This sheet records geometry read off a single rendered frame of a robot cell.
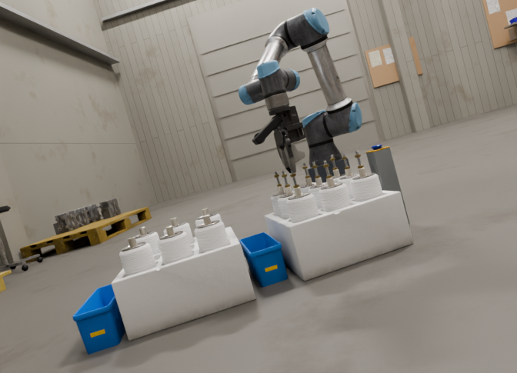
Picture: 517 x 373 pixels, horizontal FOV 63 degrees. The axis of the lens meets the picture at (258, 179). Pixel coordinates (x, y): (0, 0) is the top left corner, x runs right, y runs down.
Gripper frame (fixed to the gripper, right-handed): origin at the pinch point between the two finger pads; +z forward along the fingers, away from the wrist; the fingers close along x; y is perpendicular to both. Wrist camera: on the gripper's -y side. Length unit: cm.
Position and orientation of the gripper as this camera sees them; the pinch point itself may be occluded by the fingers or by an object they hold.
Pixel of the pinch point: (289, 169)
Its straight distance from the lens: 138.4
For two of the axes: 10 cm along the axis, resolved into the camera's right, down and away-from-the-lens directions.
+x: -2.8, 0.2, 9.6
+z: 2.7, 9.6, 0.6
